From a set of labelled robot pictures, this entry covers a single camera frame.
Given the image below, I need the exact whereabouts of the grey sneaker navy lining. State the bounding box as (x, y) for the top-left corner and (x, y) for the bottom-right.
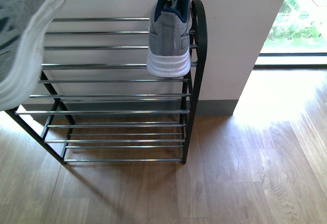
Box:
(147, 0), (192, 78)

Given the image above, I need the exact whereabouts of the grey sneaker white sole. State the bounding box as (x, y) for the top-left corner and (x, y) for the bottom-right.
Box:
(1, 0), (66, 111)

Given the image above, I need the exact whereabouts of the black metal shoe rack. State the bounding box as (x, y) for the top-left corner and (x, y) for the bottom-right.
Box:
(7, 0), (207, 164)

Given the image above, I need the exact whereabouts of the right side floor window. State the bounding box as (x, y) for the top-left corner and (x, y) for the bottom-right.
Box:
(254, 0), (326, 69)

